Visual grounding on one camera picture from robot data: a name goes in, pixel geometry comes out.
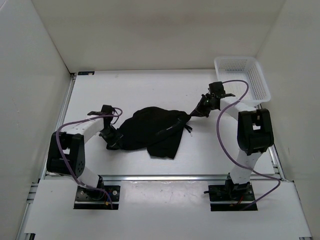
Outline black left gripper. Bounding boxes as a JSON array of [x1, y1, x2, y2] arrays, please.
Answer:
[[98, 125, 123, 149]]

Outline black shorts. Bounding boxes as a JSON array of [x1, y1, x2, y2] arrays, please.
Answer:
[[116, 106, 192, 159]]

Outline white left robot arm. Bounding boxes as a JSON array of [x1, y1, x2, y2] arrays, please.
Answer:
[[46, 106, 123, 200]]

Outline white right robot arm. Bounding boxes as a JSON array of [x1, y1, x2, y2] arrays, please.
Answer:
[[190, 93, 274, 200]]

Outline white plastic mesh basket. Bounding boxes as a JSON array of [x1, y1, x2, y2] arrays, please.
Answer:
[[214, 56, 271, 107]]

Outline small dark corner label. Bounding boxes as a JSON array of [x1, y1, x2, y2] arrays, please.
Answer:
[[77, 71, 95, 76]]

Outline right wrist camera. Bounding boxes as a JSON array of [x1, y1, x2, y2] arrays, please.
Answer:
[[208, 81, 226, 97]]

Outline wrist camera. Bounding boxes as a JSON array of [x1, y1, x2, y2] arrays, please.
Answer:
[[100, 104, 116, 118], [208, 81, 226, 97]]

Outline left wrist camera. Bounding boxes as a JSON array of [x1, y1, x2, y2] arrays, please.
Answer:
[[100, 104, 116, 118]]

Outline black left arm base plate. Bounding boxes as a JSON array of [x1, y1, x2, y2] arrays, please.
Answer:
[[73, 177, 121, 210]]

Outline left aluminium side rail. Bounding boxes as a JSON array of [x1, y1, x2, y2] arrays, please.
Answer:
[[38, 73, 77, 182]]

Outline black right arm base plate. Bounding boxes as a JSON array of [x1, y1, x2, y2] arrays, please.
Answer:
[[203, 174, 258, 212]]

